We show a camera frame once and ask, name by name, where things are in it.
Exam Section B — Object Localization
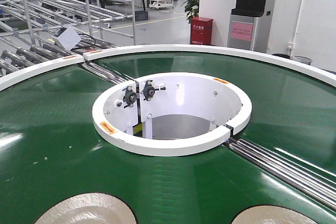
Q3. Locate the shimmering plate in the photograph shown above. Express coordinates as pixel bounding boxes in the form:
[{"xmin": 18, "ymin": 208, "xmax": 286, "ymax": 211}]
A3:
[
  {"xmin": 231, "ymin": 205, "xmax": 317, "ymax": 224},
  {"xmin": 35, "ymin": 193, "xmax": 138, "ymax": 223}
]

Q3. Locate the red fire extinguisher cabinet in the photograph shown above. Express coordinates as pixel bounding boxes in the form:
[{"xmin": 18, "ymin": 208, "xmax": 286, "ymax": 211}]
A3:
[{"xmin": 190, "ymin": 17, "xmax": 213, "ymax": 45}]

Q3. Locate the black water dispenser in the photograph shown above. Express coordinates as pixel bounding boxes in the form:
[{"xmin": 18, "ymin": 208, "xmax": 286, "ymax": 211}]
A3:
[{"xmin": 228, "ymin": 0, "xmax": 266, "ymax": 50}]

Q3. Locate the grey control box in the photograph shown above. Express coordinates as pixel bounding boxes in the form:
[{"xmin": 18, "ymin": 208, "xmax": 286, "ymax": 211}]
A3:
[{"xmin": 52, "ymin": 25, "xmax": 81, "ymax": 50}]

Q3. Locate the green circular conveyor belt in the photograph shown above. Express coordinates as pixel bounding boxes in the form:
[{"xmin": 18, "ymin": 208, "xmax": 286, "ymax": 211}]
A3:
[{"xmin": 1, "ymin": 52, "xmax": 335, "ymax": 223}]

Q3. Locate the white outer conveyor rim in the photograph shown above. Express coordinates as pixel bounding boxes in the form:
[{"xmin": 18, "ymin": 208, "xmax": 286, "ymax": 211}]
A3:
[{"xmin": 1, "ymin": 44, "xmax": 335, "ymax": 91}]

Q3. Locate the steel roller rack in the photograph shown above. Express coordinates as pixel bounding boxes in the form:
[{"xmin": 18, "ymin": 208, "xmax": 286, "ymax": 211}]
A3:
[{"xmin": 1, "ymin": 0, "xmax": 135, "ymax": 76}]

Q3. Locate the steel rollers right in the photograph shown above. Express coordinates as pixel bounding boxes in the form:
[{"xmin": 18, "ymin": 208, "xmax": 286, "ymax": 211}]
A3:
[{"xmin": 224, "ymin": 137, "xmax": 335, "ymax": 211}]

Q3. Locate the white inner conveyor ring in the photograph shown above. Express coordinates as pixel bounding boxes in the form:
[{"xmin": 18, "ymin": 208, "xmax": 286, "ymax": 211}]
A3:
[{"xmin": 91, "ymin": 72, "xmax": 253, "ymax": 157}]

